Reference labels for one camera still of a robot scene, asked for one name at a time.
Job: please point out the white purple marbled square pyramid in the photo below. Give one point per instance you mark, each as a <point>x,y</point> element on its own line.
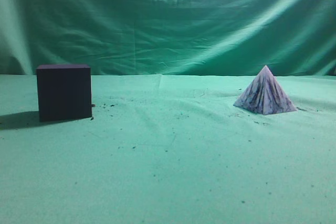
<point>265,96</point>

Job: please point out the dark purple cube block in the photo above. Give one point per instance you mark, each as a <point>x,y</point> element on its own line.
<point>64,92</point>

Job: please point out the green table cloth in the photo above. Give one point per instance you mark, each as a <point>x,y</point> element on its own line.
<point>169,149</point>

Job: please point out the green backdrop cloth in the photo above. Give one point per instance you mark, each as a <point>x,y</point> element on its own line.
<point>189,37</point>

